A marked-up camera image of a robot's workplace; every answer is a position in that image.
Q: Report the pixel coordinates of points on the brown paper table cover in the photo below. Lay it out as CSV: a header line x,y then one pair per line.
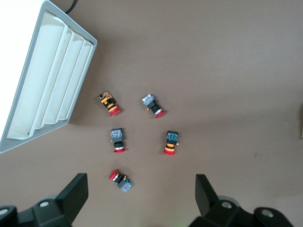
x,y
189,71

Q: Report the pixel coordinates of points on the red button orange clear body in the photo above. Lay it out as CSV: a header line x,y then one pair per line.
x,y
110,105

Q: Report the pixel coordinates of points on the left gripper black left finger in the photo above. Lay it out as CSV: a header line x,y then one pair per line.
x,y
47,212

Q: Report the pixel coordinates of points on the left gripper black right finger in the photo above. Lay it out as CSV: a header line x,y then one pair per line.
x,y
220,212

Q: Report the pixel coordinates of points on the white slotted plastic bin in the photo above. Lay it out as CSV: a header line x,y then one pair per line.
x,y
42,82

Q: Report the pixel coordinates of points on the red button orange striped collar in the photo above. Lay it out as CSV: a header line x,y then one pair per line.
x,y
170,144

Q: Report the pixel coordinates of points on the red button blue body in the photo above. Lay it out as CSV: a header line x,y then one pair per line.
x,y
151,105
122,182
117,139

